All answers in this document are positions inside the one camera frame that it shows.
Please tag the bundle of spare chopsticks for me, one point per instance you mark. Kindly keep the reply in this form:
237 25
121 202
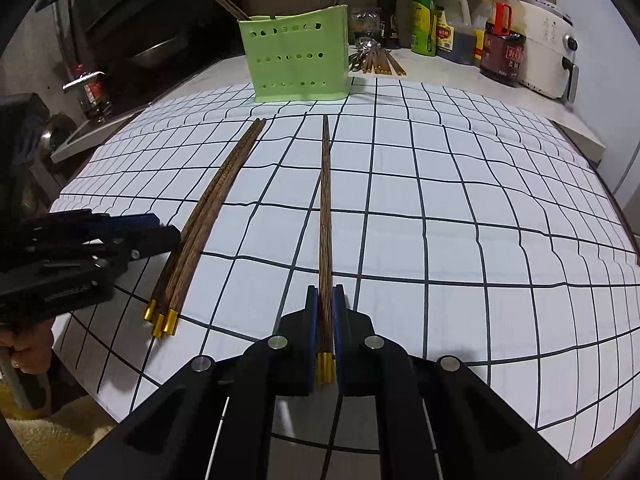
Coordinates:
385 62

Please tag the green bottle with yellow cap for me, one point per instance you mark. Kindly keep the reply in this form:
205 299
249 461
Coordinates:
424 22

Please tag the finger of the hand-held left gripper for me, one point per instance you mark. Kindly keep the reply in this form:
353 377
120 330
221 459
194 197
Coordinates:
130 220
150 242

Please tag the clear jug with yellow label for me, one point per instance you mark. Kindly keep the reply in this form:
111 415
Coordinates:
481 30

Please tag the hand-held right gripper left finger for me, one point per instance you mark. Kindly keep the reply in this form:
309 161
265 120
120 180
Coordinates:
311 335

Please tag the green plastic utensil holder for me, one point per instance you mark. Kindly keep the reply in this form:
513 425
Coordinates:
295 55

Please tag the yellow fluffy rug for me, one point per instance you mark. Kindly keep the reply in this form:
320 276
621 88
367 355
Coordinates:
45 440

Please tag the small clear glass jar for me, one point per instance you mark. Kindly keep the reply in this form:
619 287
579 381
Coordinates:
364 22

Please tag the metal spoons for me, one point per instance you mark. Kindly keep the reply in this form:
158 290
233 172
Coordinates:
361 57

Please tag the white black-grid tablecloth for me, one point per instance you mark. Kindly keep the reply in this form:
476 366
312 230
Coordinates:
450 210

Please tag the slim dark sauce bottle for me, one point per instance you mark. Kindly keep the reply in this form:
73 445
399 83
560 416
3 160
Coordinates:
386 15

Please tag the person's left hand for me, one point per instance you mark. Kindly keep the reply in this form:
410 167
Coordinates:
27 350

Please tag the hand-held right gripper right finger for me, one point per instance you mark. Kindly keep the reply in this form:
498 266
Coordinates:
340 335

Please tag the white air fryer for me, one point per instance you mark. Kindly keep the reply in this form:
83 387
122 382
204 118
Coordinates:
545 45

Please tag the clear jug with dark liquid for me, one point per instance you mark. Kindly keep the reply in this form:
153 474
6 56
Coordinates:
455 35

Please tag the dark soy jar red cap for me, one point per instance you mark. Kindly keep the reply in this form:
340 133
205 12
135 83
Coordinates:
502 57

